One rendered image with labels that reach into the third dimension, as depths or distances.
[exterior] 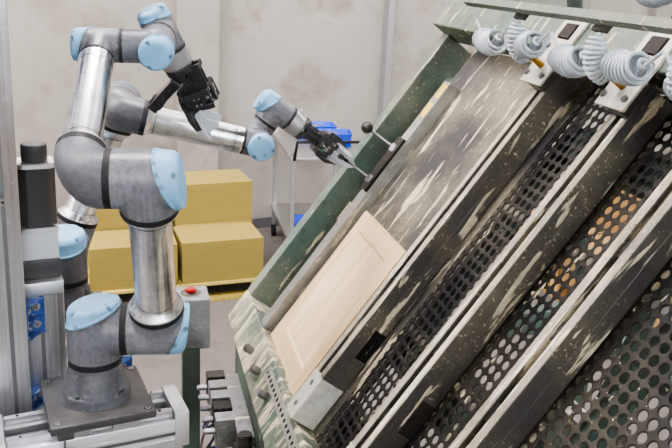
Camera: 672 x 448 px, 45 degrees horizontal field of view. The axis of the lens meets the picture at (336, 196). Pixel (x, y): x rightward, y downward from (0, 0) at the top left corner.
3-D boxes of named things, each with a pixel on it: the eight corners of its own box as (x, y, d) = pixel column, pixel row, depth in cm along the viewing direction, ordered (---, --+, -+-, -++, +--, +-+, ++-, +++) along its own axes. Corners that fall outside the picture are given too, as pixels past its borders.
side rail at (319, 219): (272, 304, 283) (247, 288, 279) (465, 52, 274) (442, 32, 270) (275, 311, 277) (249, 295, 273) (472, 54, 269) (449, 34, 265)
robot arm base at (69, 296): (41, 324, 215) (39, 289, 213) (36, 302, 228) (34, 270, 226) (99, 316, 222) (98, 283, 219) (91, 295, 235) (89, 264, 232)
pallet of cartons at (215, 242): (71, 272, 525) (67, 176, 507) (237, 253, 573) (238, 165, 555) (92, 320, 457) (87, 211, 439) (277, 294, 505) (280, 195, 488)
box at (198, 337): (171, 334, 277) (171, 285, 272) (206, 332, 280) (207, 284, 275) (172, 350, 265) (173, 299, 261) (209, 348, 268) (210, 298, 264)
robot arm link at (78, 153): (45, 221, 151) (78, 53, 182) (105, 221, 152) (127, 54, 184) (35, 180, 142) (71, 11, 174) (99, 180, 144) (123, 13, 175)
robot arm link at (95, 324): (72, 343, 184) (69, 288, 181) (132, 342, 186) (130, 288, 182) (61, 368, 173) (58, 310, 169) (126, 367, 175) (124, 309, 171)
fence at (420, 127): (270, 326, 257) (261, 320, 256) (453, 88, 250) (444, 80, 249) (273, 333, 253) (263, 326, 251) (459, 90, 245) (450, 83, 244)
